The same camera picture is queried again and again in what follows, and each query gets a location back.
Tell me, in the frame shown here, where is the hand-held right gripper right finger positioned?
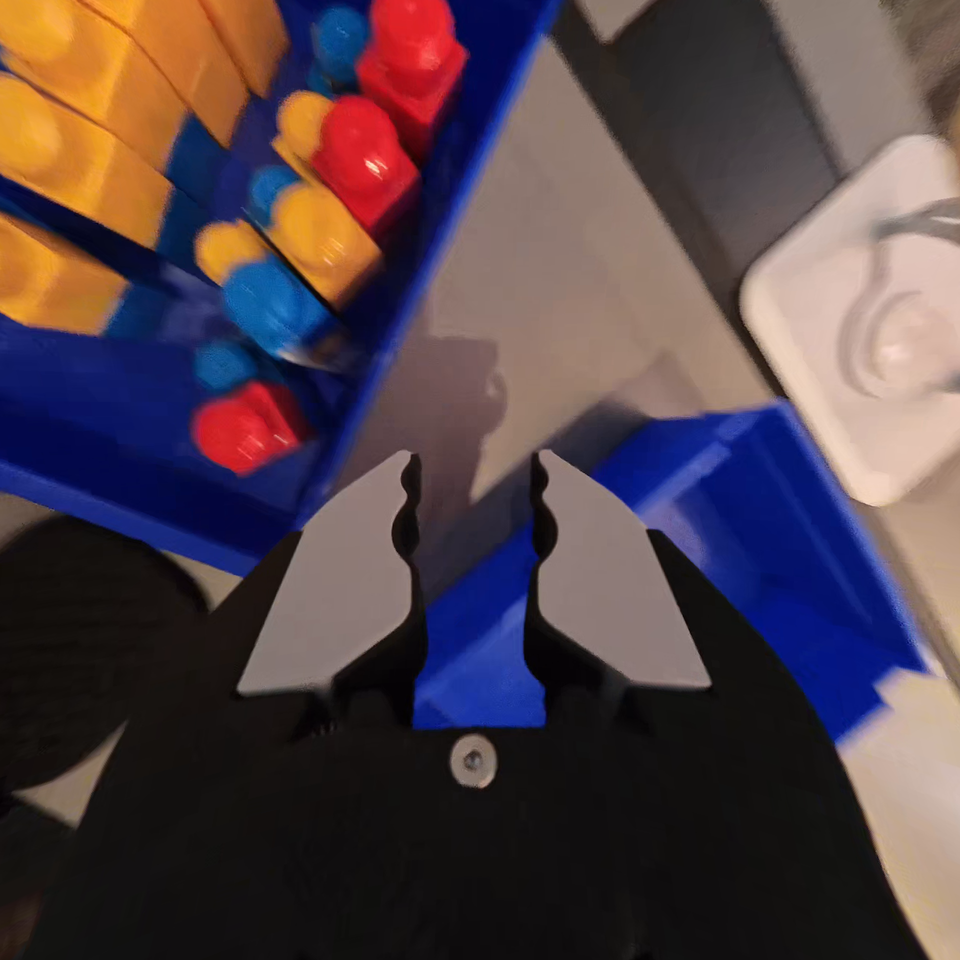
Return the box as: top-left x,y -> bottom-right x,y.
525,450 -> 712,721

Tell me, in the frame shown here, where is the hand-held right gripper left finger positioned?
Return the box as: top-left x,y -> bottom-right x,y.
237,450 -> 429,721

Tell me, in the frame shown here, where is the blue plastic bin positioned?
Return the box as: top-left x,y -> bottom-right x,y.
0,0 -> 565,579
412,401 -> 931,745

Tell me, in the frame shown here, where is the dark desk mat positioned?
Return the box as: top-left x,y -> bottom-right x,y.
551,0 -> 841,391

